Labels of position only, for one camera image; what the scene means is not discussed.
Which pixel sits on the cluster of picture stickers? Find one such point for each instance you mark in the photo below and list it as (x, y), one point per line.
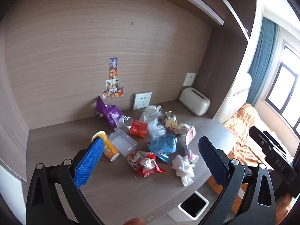
(113, 84)

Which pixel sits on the clear plastic box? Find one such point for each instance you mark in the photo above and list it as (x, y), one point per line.
(123, 143)

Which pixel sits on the pale yellow wrapper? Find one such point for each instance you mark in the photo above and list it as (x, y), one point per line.
(182, 129)

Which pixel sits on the cream toaster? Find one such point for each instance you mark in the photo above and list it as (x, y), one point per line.
(193, 102)

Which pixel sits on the white plastic bag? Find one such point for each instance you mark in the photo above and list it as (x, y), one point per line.
(150, 113)

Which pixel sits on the pink white wrapper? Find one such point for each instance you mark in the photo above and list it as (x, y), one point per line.
(190, 136)

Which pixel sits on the yellow cylindrical can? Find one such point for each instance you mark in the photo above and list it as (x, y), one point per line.
(110, 150)

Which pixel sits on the red snack wrapper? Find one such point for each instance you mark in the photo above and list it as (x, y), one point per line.
(145, 165)

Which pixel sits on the bed with orange blanket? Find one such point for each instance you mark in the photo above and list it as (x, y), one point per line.
(243, 133)

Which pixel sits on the white tissue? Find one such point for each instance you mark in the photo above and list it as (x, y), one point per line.
(184, 170)

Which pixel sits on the dark framed window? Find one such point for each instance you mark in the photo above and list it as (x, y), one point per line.
(284, 84)

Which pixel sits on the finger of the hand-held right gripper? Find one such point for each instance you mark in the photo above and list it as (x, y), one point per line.
(274, 139)
(256, 134)

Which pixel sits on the purple snack bag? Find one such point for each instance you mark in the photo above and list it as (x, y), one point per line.
(109, 113)

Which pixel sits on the blue plastic bag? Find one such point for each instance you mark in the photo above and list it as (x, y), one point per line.
(163, 145)

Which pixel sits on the red orange wrapper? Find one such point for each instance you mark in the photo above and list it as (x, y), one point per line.
(138, 127)

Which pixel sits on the white trash bin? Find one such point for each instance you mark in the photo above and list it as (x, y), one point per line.
(185, 212)

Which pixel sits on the small white wall outlet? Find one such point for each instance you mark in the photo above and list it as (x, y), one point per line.
(189, 79)

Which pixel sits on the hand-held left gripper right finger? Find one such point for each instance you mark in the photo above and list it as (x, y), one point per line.
(212, 163)

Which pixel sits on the white wall shelf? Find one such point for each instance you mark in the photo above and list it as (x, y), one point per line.
(194, 0)

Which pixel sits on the clear plastic bag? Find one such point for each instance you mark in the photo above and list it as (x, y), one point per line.
(156, 129)

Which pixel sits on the large white wall outlet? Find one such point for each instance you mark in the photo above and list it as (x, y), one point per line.
(141, 100)

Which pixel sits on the cream padded headboard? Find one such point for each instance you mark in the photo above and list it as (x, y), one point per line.
(236, 96)

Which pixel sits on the colourful crumpled foil wrapper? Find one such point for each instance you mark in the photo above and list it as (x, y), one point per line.
(170, 119)

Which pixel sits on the blue curtain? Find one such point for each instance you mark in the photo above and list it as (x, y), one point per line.
(262, 63)

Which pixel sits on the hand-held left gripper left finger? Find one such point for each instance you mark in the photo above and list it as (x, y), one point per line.
(90, 159)

